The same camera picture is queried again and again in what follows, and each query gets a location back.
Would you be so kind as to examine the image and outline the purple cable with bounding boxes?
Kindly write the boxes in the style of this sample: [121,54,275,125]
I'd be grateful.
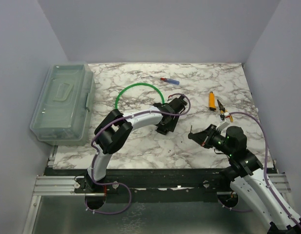
[221,111,301,231]
[90,93,191,215]

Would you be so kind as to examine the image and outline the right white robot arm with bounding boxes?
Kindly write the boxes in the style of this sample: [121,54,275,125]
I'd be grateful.
[188,124,301,234]

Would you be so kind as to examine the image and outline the yellow utility knife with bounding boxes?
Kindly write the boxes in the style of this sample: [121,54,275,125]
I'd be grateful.
[208,91,216,111]

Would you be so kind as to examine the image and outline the green cable lock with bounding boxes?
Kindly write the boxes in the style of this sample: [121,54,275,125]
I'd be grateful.
[114,82,165,109]

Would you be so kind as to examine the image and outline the black padlock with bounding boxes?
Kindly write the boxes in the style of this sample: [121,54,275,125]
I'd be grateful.
[156,125,170,135]

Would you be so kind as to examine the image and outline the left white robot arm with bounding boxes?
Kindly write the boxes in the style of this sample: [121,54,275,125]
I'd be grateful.
[86,94,191,193]

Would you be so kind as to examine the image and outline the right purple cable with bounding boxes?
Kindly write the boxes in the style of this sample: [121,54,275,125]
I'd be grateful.
[221,111,301,231]

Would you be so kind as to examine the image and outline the aluminium rail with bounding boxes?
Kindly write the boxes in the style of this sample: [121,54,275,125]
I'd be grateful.
[33,174,291,196]

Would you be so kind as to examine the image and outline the yellow handled pliers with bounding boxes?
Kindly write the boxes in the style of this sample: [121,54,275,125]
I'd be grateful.
[217,100,233,122]

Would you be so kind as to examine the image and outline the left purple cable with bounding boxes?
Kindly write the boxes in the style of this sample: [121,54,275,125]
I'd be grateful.
[90,93,191,215]

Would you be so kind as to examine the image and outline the translucent plastic storage box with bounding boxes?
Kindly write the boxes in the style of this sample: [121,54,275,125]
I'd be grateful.
[30,63,95,146]

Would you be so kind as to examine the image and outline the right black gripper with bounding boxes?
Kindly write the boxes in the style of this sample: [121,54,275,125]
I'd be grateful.
[189,123,234,156]

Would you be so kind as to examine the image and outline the red blue screwdriver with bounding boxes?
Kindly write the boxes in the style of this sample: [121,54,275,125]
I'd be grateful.
[149,76,180,85]

